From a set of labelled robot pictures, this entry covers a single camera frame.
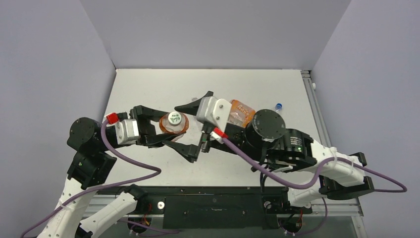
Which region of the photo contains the wide orange drink bottle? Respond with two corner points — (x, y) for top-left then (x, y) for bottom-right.
(228, 100), (256, 128)

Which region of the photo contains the blue cap pepsi bottle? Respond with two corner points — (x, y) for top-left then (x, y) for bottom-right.
(273, 103), (283, 114)

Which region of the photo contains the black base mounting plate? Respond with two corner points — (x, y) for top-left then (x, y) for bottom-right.
(95, 185), (313, 231)

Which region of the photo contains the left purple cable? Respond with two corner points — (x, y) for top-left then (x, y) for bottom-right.
(20, 119), (180, 238)

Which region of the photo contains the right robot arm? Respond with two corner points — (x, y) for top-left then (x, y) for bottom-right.
(159, 91), (374, 212)

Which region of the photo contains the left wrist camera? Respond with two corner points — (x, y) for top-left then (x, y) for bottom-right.
(104, 112), (140, 145)

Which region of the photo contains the slim orange drink bottle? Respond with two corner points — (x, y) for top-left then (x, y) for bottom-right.
(159, 111), (189, 142)

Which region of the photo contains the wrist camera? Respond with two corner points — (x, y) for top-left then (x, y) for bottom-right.
(196, 96), (232, 132)
(104, 112), (140, 145)

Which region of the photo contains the aluminium frame rail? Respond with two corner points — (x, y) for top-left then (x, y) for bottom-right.
(300, 70), (332, 147)

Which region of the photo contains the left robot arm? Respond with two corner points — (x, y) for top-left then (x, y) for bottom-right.
(40, 106), (177, 238)

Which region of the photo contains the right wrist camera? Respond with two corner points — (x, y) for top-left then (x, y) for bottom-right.
(196, 96), (232, 132)

